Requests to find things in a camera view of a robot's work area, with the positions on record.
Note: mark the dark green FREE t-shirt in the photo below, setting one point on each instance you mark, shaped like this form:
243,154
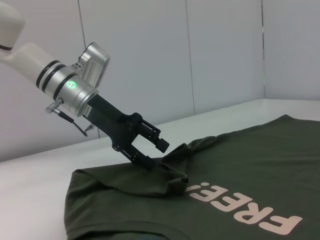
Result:
225,175

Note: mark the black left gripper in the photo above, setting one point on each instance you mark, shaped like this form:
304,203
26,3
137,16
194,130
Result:
117,130

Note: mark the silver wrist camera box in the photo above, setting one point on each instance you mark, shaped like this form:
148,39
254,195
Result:
96,65

